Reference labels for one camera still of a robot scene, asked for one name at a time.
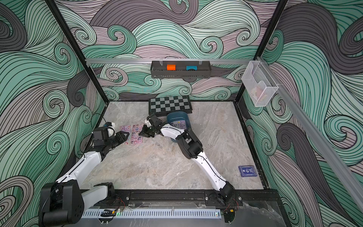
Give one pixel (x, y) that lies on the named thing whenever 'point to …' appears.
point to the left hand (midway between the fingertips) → (127, 133)
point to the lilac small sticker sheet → (179, 124)
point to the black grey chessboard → (160, 107)
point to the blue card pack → (247, 170)
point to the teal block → (187, 67)
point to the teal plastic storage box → (178, 116)
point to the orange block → (171, 67)
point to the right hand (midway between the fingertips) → (140, 133)
